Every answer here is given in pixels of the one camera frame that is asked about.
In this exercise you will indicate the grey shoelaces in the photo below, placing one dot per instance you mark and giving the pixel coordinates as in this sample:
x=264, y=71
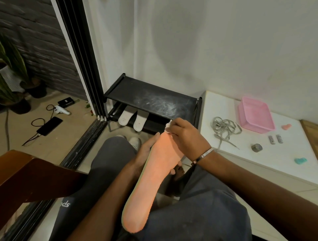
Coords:
x=223, y=127

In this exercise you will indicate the person's right fingers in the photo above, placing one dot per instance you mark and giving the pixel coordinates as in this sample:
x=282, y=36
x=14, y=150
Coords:
x=177, y=125

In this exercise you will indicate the small pink shoe charm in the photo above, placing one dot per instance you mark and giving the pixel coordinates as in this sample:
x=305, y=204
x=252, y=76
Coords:
x=286, y=127

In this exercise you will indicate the person's left hand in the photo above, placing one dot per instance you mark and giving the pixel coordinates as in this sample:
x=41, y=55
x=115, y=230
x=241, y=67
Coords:
x=142, y=155

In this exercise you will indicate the black box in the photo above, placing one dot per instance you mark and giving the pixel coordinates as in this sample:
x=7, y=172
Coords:
x=66, y=101

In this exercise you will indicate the person's right forearm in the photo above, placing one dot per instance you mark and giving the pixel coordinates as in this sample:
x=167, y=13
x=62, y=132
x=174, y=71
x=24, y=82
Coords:
x=258, y=193

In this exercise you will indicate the white shoe insole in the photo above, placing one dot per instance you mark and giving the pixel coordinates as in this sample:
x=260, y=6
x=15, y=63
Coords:
x=126, y=115
x=140, y=121

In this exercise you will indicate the black sliding door frame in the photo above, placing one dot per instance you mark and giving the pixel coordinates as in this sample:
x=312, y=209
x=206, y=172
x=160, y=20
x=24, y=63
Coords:
x=82, y=62

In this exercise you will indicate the person's right hand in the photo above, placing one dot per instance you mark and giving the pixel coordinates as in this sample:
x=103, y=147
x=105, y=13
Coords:
x=188, y=140

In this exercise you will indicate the white sneaker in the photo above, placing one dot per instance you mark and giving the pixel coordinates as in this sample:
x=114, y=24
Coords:
x=135, y=143

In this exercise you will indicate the pink plastic tub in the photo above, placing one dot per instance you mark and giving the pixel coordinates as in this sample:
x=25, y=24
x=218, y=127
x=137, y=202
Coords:
x=256, y=116

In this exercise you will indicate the small white cloth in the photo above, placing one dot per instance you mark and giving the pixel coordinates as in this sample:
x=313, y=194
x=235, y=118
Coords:
x=169, y=125

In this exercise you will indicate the white handheld device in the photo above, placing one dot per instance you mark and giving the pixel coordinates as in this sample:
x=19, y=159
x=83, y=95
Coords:
x=62, y=110

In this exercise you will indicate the person's left forearm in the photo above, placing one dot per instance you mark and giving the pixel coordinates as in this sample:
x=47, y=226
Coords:
x=109, y=198

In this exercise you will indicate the small grey lace clip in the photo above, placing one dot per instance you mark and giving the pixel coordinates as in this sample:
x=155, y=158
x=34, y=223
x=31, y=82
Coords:
x=279, y=138
x=271, y=140

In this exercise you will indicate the black shoe rack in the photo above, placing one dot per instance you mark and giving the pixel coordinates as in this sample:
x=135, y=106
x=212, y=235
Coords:
x=151, y=99

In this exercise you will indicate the brown wooden chair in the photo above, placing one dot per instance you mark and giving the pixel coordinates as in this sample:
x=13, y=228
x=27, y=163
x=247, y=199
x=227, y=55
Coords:
x=32, y=178

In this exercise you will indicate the black smartphone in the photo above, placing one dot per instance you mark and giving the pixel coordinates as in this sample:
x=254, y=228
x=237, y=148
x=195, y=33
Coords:
x=49, y=126

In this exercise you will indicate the small teal shoe charm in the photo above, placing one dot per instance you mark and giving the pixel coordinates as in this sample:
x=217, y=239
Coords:
x=300, y=161

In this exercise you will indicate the person's left thumb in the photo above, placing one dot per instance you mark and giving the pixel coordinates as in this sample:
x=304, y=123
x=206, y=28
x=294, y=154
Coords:
x=152, y=141

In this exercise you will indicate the green potted plant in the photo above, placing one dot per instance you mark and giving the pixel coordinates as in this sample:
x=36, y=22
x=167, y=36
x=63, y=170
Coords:
x=11, y=67

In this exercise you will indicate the black plant pot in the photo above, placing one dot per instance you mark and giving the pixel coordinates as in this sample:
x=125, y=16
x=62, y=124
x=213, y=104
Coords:
x=37, y=89
x=21, y=106

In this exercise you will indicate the orange shoe insole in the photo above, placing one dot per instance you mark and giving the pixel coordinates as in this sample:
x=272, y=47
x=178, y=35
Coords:
x=154, y=178

